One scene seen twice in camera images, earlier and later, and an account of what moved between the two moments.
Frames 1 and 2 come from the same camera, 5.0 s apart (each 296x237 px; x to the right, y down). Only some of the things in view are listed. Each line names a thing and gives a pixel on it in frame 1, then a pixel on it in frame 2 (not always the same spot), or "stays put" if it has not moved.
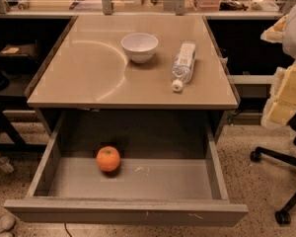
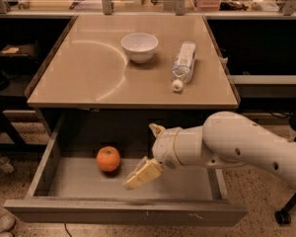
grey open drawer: (170, 174) stays put
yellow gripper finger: (275, 33) → (156, 129)
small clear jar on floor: (3, 163) stays put
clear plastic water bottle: (184, 63) stays put
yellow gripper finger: (287, 95) → (145, 171)
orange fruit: (108, 159) stays put
